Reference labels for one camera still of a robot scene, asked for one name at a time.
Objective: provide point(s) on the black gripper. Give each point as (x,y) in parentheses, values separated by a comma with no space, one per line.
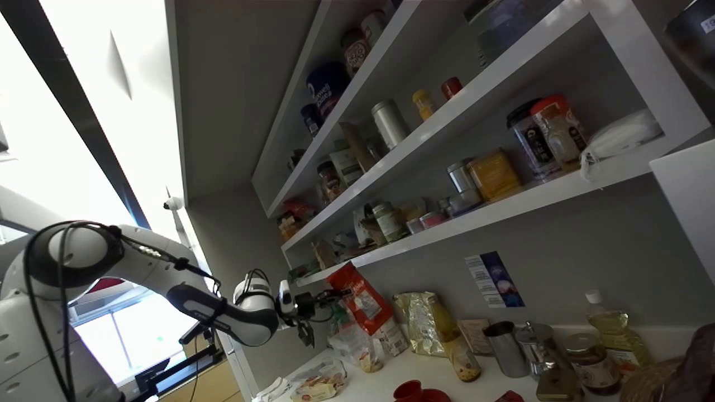
(298,311)

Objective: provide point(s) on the orange snack packet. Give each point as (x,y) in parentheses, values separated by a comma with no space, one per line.
(368,307)

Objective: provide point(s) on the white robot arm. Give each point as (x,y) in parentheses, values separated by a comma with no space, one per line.
(45,360)

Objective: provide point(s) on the gold foil packet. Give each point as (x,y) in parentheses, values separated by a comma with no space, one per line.
(426,323)

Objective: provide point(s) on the yellow packet on shelf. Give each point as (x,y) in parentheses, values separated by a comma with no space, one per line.
(494,176)

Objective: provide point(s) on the red funnel plate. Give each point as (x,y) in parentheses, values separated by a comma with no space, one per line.
(415,391)

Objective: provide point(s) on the silver tin can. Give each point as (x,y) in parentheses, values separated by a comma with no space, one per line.
(465,190)

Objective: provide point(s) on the grey metal cup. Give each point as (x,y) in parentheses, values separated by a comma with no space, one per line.
(506,350)

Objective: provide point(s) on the white wall shelf unit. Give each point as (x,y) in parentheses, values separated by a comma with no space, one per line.
(604,56)

